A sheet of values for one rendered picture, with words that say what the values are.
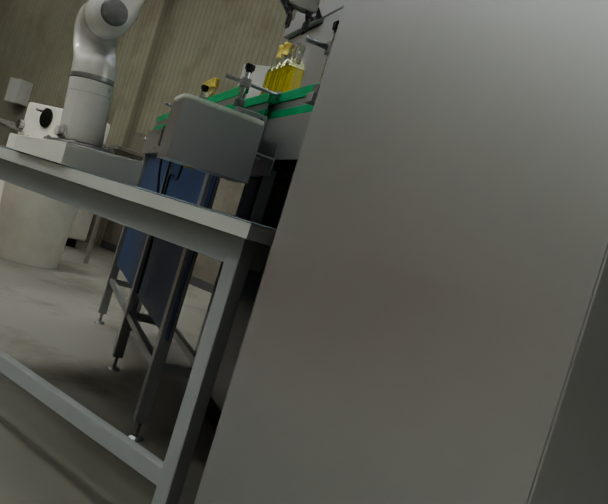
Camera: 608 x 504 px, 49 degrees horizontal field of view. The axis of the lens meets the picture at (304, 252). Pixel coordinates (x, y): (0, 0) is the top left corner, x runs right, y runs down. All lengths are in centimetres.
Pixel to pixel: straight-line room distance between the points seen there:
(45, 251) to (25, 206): 34
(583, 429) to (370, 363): 28
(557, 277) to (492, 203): 12
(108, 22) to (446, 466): 156
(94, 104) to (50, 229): 316
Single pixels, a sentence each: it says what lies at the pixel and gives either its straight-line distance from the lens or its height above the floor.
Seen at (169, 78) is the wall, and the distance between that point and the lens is 747.
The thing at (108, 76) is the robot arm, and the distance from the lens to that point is 198.
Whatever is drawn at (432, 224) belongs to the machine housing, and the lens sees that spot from 71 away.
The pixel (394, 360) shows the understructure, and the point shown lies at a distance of 71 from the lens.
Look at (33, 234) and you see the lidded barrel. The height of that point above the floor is 22.
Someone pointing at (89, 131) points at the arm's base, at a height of 86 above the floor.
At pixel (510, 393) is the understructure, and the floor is 68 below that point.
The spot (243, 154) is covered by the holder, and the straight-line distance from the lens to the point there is 178.
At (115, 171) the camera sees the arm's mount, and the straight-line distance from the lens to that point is 193.
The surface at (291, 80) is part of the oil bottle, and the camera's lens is 210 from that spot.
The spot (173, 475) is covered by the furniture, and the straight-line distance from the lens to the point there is 149.
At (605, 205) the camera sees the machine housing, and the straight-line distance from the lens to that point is 54.
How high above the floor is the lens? 75
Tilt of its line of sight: 1 degrees down
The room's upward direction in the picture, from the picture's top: 17 degrees clockwise
